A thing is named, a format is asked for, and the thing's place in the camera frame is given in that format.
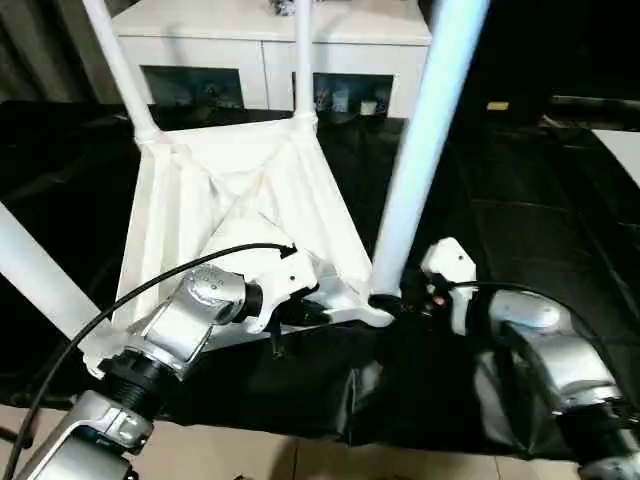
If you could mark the white plastic table leg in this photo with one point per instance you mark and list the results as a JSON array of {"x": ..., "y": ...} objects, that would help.
[
  {"x": 120, "y": 75},
  {"x": 40, "y": 280},
  {"x": 425, "y": 150},
  {"x": 304, "y": 60}
]

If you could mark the white plastic table top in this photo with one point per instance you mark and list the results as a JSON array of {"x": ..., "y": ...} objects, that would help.
[{"x": 175, "y": 200}]

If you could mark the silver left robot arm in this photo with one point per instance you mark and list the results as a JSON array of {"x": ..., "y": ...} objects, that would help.
[{"x": 185, "y": 320}]

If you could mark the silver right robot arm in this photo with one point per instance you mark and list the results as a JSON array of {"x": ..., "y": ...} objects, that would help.
[{"x": 570, "y": 355}]

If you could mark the black mat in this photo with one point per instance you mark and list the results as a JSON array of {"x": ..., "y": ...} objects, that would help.
[{"x": 525, "y": 225}]

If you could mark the black speaker with yellow label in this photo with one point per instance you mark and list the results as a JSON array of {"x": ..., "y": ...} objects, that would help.
[{"x": 497, "y": 106}]

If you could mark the white side table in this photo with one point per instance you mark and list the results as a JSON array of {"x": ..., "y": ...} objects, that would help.
[{"x": 622, "y": 150}]

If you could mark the brown low console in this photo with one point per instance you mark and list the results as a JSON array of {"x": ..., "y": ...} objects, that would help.
[{"x": 595, "y": 100}]

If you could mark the white cabinet with glass doors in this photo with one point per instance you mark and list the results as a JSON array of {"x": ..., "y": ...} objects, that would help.
[{"x": 200, "y": 45}]

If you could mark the black tripod stand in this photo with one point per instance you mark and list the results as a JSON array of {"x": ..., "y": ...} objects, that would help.
[{"x": 7, "y": 435}]

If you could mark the grey curtain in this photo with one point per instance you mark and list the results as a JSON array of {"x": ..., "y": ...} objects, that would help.
[{"x": 50, "y": 50}]

